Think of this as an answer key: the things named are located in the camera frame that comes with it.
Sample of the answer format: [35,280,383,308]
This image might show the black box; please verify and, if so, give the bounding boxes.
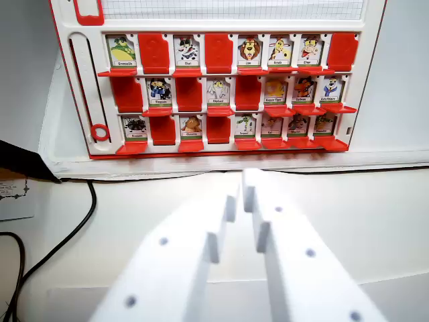
[0,139,63,184]

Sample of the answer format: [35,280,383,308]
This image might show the white printed label sheet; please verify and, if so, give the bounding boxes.
[0,178,36,221]

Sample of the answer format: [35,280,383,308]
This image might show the red and white game board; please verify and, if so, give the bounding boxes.
[48,0,388,160]

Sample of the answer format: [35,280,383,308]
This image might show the black cable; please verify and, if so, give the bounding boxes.
[3,180,98,322]
[0,231,26,322]

